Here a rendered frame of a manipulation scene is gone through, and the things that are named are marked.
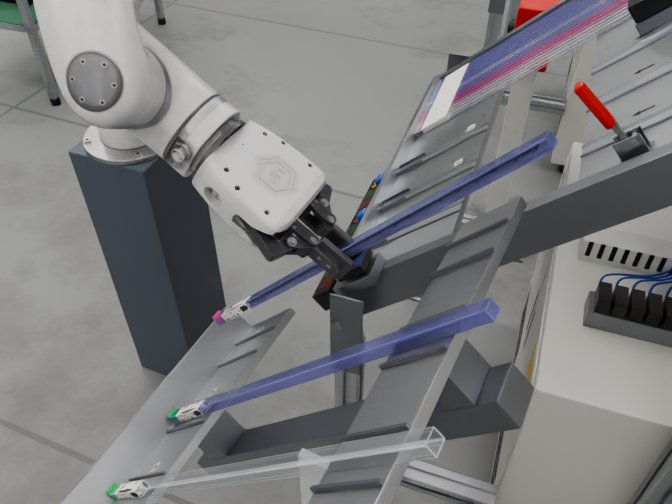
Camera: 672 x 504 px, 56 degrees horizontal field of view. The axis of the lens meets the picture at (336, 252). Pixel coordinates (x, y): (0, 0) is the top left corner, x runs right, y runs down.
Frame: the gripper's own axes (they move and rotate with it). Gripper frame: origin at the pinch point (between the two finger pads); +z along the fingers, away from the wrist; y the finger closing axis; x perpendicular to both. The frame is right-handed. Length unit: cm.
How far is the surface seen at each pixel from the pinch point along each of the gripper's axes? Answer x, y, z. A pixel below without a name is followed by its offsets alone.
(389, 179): 27, 45, 3
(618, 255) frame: 13, 53, 42
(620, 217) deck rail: -11.5, 21.2, 21.9
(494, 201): 73, 122, 39
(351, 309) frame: 22.4, 13.1, 9.2
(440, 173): 16.4, 41.5, 8.0
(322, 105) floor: 133, 172, -27
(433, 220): 12.9, 27.9, 10.2
